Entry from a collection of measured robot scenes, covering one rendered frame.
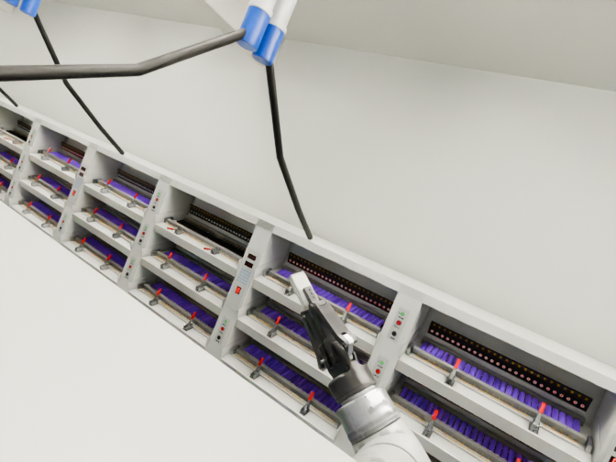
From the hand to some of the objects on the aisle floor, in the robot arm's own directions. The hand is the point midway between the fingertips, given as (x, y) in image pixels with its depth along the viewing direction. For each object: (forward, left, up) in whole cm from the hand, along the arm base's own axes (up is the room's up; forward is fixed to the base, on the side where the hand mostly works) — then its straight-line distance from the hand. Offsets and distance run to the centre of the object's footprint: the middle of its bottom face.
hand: (303, 290), depth 74 cm
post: (+88, +67, -168) cm, 201 cm away
